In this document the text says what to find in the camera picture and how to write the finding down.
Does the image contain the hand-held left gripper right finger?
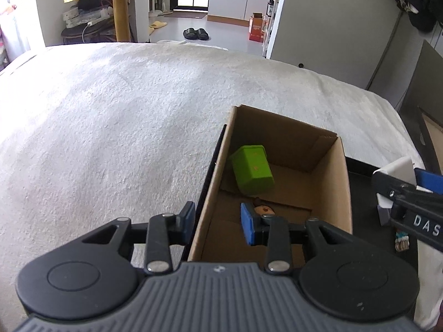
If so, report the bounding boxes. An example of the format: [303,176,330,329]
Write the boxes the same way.
[240,203,357,275]

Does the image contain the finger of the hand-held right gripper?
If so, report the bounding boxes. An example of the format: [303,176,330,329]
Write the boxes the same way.
[413,169,443,194]
[372,170,416,199]

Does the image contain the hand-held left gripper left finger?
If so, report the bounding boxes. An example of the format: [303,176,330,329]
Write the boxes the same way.
[81,201,196,274]

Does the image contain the black plastic tray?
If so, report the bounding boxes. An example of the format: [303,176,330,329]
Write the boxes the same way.
[189,123,421,284]

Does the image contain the green toy cube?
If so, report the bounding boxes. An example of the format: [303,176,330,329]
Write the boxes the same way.
[228,144,276,196]

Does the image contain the brown cardboard box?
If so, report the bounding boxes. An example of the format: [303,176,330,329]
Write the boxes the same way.
[187,104,354,263]

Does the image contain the dark grey board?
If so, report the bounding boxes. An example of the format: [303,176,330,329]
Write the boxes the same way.
[401,39,443,120]

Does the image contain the black hanging jacket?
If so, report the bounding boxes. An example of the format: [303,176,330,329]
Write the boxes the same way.
[387,0,443,32]

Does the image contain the orange cardboard box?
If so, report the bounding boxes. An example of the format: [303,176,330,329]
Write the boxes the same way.
[248,13,266,42]

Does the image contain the brown door mat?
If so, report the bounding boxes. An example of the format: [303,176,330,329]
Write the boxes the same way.
[164,11,207,19]

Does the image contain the dark bag under table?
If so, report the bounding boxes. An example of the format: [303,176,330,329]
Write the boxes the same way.
[60,0,116,45]

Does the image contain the white power strip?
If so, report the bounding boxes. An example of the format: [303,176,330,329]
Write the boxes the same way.
[62,6,113,28]

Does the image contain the black frame with brown backing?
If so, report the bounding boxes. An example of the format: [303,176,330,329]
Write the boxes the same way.
[415,107,443,177]

